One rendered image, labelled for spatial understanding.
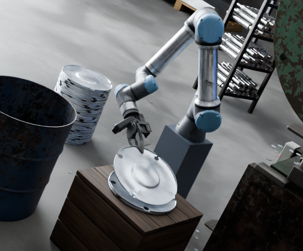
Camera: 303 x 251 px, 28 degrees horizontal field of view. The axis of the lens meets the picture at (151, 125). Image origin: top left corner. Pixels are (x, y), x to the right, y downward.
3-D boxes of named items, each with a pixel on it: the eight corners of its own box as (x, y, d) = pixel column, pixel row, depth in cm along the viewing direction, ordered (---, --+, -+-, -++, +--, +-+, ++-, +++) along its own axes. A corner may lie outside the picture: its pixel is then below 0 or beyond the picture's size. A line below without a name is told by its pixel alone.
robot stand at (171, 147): (130, 199, 309) (165, 124, 292) (154, 195, 322) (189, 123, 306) (153, 221, 299) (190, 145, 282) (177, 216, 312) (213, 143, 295)
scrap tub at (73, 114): (-75, 175, 259) (-45, 75, 241) (3, 161, 293) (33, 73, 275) (-16, 234, 239) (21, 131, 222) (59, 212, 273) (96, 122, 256)
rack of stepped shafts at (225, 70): (217, 110, 488) (271, 1, 453) (188, 83, 521) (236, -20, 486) (254, 116, 514) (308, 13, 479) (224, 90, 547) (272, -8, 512)
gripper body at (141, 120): (153, 132, 259) (144, 110, 266) (136, 130, 254) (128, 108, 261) (143, 143, 264) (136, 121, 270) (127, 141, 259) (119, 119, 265)
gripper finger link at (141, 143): (155, 149, 253) (148, 132, 258) (144, 148, 250) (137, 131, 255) (151, 154, 255) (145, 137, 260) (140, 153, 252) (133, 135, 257)
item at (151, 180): (101, 174, 233) (102, 172, 233) (130, 135, 256) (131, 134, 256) (161, 219, 234) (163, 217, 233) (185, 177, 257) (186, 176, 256)
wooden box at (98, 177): (49, 238, 253) (76, 170, 241) (110, 221, 283) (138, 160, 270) (110, 303, 233) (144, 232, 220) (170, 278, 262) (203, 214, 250)
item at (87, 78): (66, 83, 317) (67, 81, 317) (58, 61, 341) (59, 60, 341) (116, 96, 329) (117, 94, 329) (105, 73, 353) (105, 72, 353)
